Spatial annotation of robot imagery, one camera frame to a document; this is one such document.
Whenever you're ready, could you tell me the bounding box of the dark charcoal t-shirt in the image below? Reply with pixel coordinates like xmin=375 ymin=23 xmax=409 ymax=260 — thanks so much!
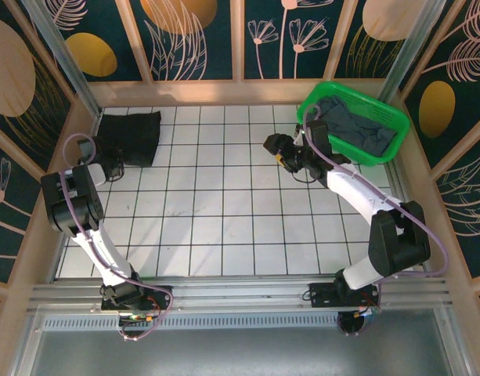
xmin=96 ymin=110 xmax=163 ymax=168

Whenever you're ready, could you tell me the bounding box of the blue-grey t-shirt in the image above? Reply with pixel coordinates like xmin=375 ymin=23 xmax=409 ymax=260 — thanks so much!
xmin=316 ymin=96 xmax=399 ymax=157

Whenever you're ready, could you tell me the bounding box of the green plastic mesh basket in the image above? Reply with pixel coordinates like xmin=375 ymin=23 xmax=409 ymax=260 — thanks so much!
xmin=295 ymin=81 xmax=411 ymax=168

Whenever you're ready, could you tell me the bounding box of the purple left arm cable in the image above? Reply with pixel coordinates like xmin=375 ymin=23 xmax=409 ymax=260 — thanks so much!
xmin=62 ymin=132 xmax=175 ymax=341

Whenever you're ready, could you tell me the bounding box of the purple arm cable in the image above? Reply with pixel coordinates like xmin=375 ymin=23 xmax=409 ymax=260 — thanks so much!
xmin=301 ymin=103 xmax=449 ymax=280
xmin=62 ymin=132 xmax=175 ymax=341

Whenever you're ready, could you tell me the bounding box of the aluminium frame post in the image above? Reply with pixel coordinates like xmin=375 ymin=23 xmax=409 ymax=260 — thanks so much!
xmin=22 ymin=0 xmax=104 ymax=118
xmin=378 ymin=0 xmax=441 ymax=103

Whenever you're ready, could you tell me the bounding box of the aluminium front rail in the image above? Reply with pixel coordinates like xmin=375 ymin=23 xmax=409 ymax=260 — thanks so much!
xmin=27 ymin=273 xmax=453 ymax=315

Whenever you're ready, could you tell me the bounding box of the slotted grey cable duct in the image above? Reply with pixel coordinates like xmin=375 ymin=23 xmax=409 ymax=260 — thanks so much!
xmin=39 ymin=313 xmax=450 ymax=332

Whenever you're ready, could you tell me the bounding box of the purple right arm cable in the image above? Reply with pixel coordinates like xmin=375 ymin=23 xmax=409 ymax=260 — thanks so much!
xmin=301 ymin=103 xmax=449 ymax=280

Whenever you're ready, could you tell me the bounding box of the grey metal base plate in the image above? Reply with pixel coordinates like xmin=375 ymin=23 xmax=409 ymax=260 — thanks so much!
xmin=27 ymin=328 xmax=462 ymax=376

